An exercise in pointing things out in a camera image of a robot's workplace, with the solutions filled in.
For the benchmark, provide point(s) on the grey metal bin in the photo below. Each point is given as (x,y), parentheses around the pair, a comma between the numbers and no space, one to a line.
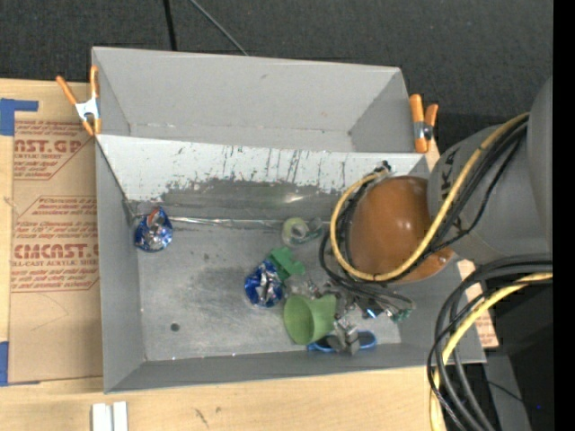
(202,285)

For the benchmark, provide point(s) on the blue foil wrapped ball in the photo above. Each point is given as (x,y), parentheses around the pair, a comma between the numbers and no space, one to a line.
(264,285)
(153,234)

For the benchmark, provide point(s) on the brown cardboard board, red print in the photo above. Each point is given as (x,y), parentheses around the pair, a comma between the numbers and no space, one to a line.
(54,312)

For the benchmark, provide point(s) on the green plastic cup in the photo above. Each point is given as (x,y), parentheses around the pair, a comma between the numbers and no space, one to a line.
(307,319)

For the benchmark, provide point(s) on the green toy block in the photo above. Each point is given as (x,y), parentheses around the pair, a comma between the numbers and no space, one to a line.
(287,262)

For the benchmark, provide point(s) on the pale green tape roll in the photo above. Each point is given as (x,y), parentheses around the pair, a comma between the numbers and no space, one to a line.
(296,231)

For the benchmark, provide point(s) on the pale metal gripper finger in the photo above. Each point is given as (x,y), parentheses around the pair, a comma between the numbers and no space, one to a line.
(351,340)
(336,343)

